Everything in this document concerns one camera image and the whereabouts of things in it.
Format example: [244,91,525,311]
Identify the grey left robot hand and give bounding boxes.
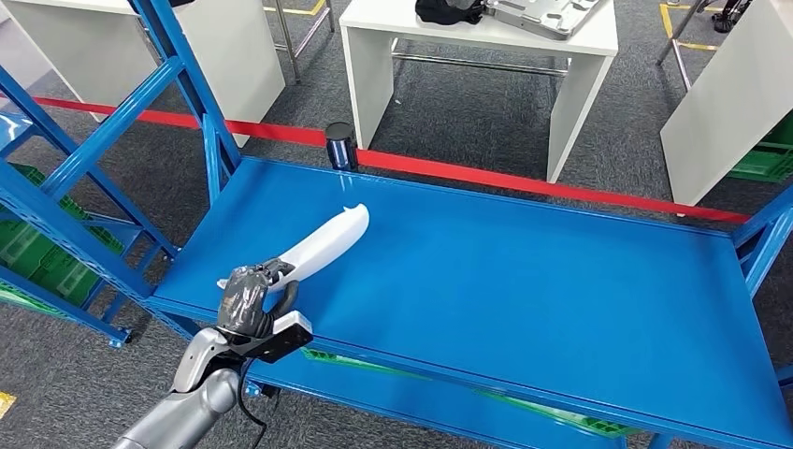
[216,258,301,340]

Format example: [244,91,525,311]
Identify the white curved shell part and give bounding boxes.
[216,203,371,293]

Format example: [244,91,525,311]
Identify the blue steel shelf rack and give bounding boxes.
[0,0,793,449]
[0,111,180,350]

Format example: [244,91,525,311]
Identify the green plastic crate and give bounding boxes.
[475,388,640,440]
[0,220,125,310]
[728,114,793,184]
[12,164,88,225]
[301,348,435,383]

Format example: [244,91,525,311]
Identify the white table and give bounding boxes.
[659,0,793,208]
[0,0,287,148]
[339,0,619,184]

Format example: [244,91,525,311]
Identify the red barrier belt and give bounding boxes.
[31,95,751,225]

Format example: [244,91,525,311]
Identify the yellow floor tape strip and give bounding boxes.
[263,0,327,17]
[659,3,720,54]

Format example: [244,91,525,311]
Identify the black bag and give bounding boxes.
[414,0,487,27]

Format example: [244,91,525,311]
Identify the grey metal plate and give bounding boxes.
[485,0,605,41]

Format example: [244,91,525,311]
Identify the black tripod base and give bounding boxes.
[711,0,754,34]

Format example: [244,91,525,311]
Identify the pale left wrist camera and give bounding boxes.
[247,311,315,365]

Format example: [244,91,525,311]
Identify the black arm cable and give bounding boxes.
[235,362,269,449]

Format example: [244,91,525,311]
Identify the black barrier post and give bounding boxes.
[324,121,359,173]

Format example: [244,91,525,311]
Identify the steel frame legs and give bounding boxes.
[263,0,336,85]
[656,0,726,93]

